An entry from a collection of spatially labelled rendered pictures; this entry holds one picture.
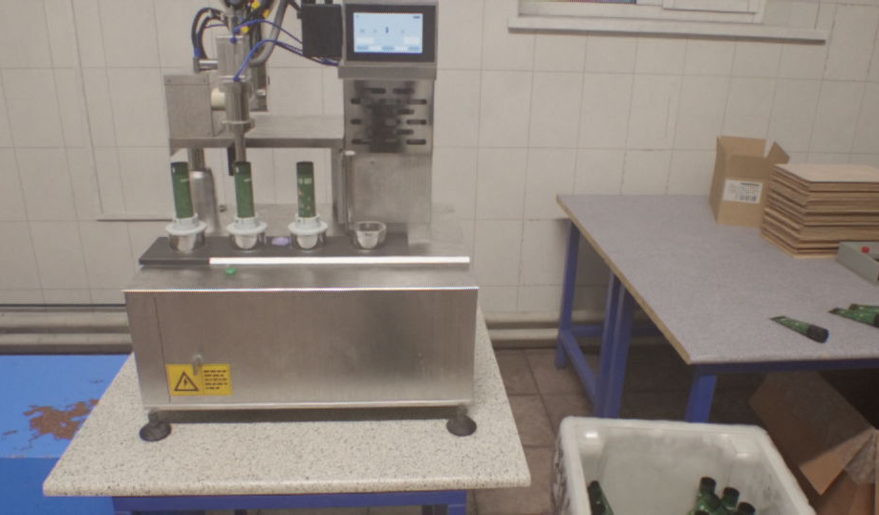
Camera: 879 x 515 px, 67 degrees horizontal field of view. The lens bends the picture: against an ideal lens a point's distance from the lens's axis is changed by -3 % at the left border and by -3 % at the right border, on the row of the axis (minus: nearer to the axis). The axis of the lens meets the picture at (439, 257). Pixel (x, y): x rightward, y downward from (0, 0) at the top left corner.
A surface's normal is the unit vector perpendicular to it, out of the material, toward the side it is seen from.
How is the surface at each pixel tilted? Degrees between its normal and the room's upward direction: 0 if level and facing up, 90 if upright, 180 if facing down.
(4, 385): 0
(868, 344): 0
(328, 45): 90
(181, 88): 90
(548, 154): 90
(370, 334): 90
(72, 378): 0
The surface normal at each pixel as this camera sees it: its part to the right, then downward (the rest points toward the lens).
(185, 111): 0.07, 0.36
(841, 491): -1.00, -0.01
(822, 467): -0.89, -0.41
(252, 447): 0.02, -0.93
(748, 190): -0.27, 0.34
